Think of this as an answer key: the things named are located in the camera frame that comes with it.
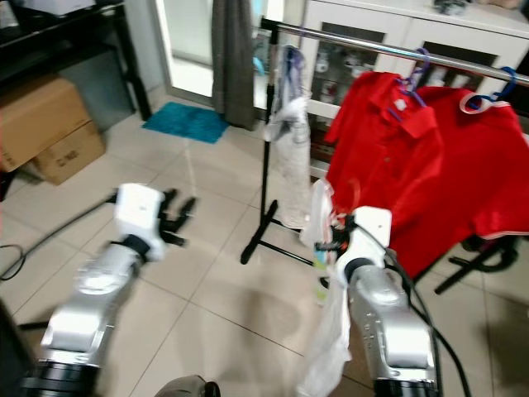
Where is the dark grey bundle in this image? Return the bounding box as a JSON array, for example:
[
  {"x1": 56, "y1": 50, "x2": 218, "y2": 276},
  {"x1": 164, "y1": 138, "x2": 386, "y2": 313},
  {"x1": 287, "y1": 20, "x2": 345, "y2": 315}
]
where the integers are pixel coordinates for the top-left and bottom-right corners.
[{"x1": 434, "y1": 0, "x2": 468, "y2": 16}]

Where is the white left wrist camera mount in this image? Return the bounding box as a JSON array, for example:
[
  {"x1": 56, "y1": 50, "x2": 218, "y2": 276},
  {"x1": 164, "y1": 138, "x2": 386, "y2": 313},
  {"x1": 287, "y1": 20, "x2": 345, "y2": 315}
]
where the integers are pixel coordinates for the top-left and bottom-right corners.
[{"x1": 114, "y1": 183, "x2": 165, "y2": 261}]

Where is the grey robot foot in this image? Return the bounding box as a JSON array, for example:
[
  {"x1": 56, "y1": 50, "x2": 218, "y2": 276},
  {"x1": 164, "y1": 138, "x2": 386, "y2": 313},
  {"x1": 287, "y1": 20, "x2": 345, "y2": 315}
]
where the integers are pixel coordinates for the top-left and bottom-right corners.
[{"x1": 155, "y1": 375, "x2": 220, "y2": 397}]

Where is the black desk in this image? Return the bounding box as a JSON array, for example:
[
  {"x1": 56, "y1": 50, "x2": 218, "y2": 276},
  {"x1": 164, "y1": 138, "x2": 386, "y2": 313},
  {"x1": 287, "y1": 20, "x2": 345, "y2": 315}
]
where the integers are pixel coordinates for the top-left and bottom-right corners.
[{"x1": 0, "y1": 0, "x2": 151, "y2": 121}]

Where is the blue hanger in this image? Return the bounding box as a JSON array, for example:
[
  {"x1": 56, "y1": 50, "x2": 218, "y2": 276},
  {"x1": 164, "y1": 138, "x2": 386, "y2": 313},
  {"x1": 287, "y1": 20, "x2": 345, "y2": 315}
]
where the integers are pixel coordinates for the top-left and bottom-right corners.
[{"x1": 459, "y1": 66, "x2": 518, "y2": 112}]

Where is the clear plastic garment bag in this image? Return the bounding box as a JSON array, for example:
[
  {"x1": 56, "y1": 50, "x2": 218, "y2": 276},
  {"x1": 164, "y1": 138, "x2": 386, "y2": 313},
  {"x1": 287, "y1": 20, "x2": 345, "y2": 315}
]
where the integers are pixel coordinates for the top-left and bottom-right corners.
[{"x1": 263, "y1": 45, "x2": 315, "y2": 231}]

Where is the red shirt white-trimmed collar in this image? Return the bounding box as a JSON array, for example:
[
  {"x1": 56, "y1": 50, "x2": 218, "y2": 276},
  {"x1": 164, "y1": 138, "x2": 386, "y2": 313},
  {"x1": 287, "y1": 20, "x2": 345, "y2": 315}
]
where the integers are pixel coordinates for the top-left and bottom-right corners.
[{"x1": 388, "y1": 85, "x2": 529, "y2": 278}]

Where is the black bulky object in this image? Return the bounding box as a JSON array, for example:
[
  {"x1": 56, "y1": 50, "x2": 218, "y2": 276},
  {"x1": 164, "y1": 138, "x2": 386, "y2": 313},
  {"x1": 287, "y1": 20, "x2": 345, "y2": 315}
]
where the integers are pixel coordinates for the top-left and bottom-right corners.
[{"x1": 0, "y1": 302, "x2": 21, "y2": 397}]

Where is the white shirt green label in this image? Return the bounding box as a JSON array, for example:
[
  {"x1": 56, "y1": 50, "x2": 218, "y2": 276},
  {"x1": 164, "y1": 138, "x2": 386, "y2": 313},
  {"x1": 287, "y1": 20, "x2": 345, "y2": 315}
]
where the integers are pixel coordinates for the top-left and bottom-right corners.
[{"x1": 298, "y1": 178, "x2": 353, "y2": 397}]

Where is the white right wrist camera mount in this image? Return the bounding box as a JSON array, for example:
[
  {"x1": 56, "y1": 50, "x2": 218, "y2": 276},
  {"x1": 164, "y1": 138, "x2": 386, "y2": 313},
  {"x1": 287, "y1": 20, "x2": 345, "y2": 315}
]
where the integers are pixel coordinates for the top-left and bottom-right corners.
[{"x1": 335, "y1": 206, "x2": 393, "y2": 286}]

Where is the teal floor mat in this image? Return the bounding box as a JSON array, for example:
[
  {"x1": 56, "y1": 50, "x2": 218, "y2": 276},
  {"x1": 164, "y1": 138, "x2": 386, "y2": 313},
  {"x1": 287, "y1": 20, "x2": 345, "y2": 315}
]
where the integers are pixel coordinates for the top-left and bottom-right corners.
[{"x1": 142, "y1": 101, "x2": 228, "y2": 146}]

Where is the red polo shirt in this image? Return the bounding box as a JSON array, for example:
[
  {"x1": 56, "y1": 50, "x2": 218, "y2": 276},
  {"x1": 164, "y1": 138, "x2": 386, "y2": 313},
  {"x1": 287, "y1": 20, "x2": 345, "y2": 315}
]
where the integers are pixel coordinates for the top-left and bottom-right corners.
[{"x1": 325, "y1": 70, "x2": 446, "y2": 241}]

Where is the white glass-door cabinet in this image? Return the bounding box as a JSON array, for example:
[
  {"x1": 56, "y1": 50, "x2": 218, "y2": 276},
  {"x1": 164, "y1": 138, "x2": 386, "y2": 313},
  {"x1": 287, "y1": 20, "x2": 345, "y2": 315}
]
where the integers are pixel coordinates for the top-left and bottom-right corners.
[{"x1": 300, "y1": 0, "x2": 529, "y2": 104}]

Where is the large plain cardboard box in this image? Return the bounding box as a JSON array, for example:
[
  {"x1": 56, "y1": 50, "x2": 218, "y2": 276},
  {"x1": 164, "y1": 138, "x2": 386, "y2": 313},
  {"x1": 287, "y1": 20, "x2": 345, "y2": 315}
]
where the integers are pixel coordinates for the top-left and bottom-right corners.
[{"x1": 0, "y1": 74, "x2": 93, "y2": 173}]

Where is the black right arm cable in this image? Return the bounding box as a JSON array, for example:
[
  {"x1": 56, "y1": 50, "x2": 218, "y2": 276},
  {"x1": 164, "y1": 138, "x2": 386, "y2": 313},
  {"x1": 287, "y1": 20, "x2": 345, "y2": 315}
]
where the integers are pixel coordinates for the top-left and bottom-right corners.
[{"x1": 380, "y1": 248, "x2": 476, "y2": 397}]

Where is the grey curtain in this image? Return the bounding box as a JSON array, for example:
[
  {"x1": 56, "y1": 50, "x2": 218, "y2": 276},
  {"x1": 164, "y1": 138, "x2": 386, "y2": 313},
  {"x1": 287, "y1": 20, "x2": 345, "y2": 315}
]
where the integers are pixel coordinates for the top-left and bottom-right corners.
[{"x1": 211, "y1": 0, "x2": 257, "y2": 131}]

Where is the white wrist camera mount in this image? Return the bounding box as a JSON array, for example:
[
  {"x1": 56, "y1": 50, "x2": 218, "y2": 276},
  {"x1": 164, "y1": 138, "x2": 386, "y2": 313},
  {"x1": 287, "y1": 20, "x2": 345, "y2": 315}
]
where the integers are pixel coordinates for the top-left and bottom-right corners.
[
  {"x1": 335, "y1": 206, "x2": 393, "y2": 286},
  {"x1": 114, "y1": 183, "x2": 165, "y2": 261}
]

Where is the purple hanger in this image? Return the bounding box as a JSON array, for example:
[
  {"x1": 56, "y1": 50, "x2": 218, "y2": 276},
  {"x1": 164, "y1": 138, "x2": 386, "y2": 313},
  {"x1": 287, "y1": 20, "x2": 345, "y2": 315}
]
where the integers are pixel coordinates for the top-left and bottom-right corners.
[{"x1": 395, "y1": 47, "x2": 435, "y2": 112}]

